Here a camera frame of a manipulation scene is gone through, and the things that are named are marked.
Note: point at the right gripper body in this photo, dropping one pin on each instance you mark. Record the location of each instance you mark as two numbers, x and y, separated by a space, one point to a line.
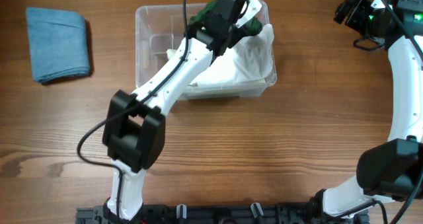
363 18

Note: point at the dark green cloth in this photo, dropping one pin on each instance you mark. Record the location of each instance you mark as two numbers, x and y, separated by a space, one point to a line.
251 28

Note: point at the white cloth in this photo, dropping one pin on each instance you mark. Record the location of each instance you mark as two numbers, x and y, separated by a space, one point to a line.
258 46

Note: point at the cream cloth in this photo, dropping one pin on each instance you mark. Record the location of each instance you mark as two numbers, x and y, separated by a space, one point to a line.
231 85

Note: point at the blue cloth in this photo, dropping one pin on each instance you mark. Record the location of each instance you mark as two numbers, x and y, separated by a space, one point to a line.
58 44

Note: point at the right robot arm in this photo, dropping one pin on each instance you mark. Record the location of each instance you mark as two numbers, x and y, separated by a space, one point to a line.
391 172

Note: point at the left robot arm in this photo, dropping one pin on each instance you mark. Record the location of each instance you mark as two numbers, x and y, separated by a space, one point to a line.
134 130

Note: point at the clear plastic storage bin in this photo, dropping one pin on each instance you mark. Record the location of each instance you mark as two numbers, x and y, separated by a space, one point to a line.
159 32

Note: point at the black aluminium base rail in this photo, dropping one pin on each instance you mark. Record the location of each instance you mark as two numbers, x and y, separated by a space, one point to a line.
254 213

